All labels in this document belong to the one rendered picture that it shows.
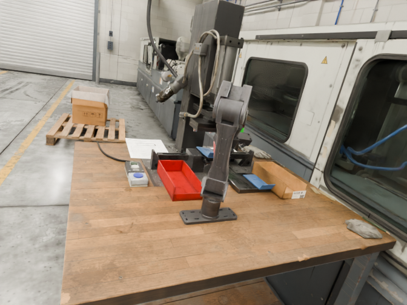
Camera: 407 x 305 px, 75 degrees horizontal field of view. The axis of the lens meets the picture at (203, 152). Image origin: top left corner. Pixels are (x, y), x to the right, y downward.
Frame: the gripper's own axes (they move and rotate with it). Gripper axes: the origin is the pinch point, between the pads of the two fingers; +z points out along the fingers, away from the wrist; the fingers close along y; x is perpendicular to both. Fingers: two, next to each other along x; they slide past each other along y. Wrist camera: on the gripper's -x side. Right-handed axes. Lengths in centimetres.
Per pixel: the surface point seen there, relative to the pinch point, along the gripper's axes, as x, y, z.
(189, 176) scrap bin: 11.5, -8.0, 6.5
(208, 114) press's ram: 3.4, 16.6, -8.7
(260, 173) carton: -25.3, -5.6, 3.1
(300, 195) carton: -35.3, -21.9, -4.3
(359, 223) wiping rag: -45, -41, -16
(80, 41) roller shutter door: 71, 825, 430
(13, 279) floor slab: 81, -9, 120
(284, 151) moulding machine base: -62, 21, 12
